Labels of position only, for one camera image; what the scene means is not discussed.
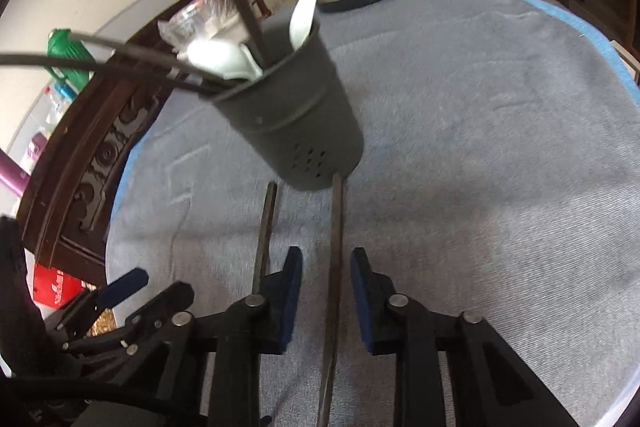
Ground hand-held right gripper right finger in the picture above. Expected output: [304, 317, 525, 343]
[350, 248, 581, 427]

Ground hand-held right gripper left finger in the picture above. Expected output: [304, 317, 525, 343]
[125, 246, 304, 427]

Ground blue under cloth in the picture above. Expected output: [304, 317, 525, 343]
[107, 0, 640, 228]

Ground grey perforated utensil holder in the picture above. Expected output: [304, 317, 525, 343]
[207, 19, 365, 192]

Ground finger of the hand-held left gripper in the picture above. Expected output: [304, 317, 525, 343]
[47, 268, 150, 338]
[62, 281, 196, 356]

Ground clear plastic bag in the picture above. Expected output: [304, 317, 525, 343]
[157, 0, 251, 55]

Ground grey tablecloth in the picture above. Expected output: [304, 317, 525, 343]
[105, 0, 640, 427]

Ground green plastic container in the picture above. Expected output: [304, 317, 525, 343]
[47, 28, 96, 82]

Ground carved dark wooden bench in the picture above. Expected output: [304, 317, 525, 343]
[17, 0, 273, 295]

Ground red paper bag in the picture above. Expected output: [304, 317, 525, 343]
[32, 262, 86, 308]

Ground white ceramic spoon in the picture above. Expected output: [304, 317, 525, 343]
[289, 0, 322, 50]

